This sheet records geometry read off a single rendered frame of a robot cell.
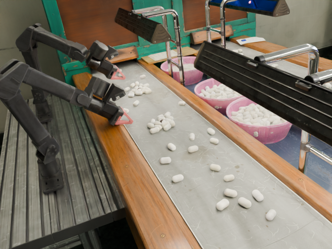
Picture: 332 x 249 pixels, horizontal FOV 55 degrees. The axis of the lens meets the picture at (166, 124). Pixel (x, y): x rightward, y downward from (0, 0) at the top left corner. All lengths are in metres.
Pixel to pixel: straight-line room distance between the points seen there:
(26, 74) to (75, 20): 0.94
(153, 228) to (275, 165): 0.40
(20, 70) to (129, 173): 0.45
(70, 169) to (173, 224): 0.57
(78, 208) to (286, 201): 0.62
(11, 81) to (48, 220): 0.43
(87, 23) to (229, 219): 1.46
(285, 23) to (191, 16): 1.86
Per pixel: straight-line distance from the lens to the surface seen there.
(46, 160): 1.18
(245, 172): 0.98
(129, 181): 0.95
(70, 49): 1.55
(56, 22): 1.94
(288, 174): 0.94
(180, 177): 0.94
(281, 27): 3.84
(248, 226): 0.83
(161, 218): 0.82
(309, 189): 0.90
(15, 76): 1.06
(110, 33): 2.01
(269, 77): 0.67
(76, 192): 1.13
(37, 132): 1.14
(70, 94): 1.14
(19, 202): 1.20
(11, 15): 2.89
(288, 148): 1.22
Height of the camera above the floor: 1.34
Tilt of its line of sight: 28 degrees down
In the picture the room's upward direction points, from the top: 8 degrees counter-clockwise
